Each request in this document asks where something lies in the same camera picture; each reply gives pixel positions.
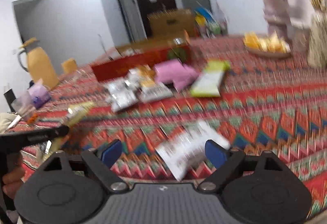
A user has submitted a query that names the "purple tissue pack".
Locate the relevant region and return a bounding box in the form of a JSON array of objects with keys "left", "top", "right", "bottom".
[{"left": 28, "top": 78, "right": 51, "bottom": 109}]

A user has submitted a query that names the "black paper bag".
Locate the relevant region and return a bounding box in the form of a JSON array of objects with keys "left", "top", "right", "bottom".
[{"left": 3, "top": 84, "right": 17, "bottom": 112}]

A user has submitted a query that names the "pink textured vase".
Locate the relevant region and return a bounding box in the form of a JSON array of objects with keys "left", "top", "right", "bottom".
[{"left": 263, "top": 0, "right": 292, "bottom": 36}]

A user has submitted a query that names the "red cardboard box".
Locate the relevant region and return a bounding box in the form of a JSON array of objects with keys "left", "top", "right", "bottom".
[{"left": 91, "top": 30, "right": 191, "bottom": 83}]

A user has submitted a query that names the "person's left hand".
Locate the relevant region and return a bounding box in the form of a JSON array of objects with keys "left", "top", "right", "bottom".
[{"left": 2, "top": 155, "right": 26, "bottom": 199}]

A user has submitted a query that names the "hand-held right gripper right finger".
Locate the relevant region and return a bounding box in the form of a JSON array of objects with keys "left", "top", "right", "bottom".
[{"left": 199, "top": 139, "right": 284, "bottom": 194}]

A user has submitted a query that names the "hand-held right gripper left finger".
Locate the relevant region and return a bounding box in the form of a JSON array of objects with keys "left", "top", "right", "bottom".
[{"left": 43, "top": 139, "right": 130, "bottom": 194}]

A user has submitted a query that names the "brown cardboard box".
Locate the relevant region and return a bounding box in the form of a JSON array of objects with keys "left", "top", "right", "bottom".
[{"left": 148, "top": 9, "right": 197, "bottom": 38}]

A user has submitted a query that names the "crumpled silver snack packet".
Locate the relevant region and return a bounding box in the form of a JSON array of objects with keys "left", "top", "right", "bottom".
[{"left": 106, "top": 78, "right": 138, "bottom": 112}]

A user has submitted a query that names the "yellow and silver snack packet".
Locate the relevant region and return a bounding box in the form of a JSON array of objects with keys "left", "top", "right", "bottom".
[{"left": 138, "top": 67, "right": 174, "bottom": 102}]

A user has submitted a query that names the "grey interior door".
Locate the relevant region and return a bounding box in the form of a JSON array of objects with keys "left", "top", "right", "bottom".
[{"left": 112, "top": 0, "right": 136, "bottom": 43}]

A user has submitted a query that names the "pink snack packet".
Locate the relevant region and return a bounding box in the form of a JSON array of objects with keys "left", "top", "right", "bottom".
[
  {"left": 154, "top": 59, "right": 189, "bottom": 84},
  {"left": 174, "top": 64, "right": 200, "bottom": 92}
]

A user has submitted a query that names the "white cloth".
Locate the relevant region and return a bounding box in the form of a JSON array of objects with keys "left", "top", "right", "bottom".
[{"left": 0, "top": 113, "right": 19, "bottom": 134}]

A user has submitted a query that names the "yellow thermos jug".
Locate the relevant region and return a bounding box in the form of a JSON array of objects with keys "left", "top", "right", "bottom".
[{"left": 18, "top": 38, "right": 60, "bottom": 90}]

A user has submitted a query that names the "green and white snack packet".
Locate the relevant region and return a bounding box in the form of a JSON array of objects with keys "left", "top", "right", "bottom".
[{"left": 189, "top": 60, "right": 230, "bottom": 98}]

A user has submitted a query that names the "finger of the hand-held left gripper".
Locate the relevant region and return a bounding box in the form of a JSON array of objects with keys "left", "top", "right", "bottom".
[{"left": 0, "top": 126, "right": 70, "bottom": 147}]

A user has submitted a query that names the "dark entrance door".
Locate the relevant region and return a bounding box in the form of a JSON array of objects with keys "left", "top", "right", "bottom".
[{"left": 133, "top": 0, "right": 178, "bottom": 36}]

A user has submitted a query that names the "wire basket with bottles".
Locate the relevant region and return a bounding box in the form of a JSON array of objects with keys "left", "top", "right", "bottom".
[{"left": 204, "top": 20, "right": 229, "bottom": 37}]

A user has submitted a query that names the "blue plastic folder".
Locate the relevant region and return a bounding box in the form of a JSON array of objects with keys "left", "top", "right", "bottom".
[{"left": 195, "top": 8, "right": 214, "bottom": 23}]

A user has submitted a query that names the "yellow cup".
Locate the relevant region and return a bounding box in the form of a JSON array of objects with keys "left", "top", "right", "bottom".
[{"left": 61, "top": 58, "right": 78, "bottom": 74}]

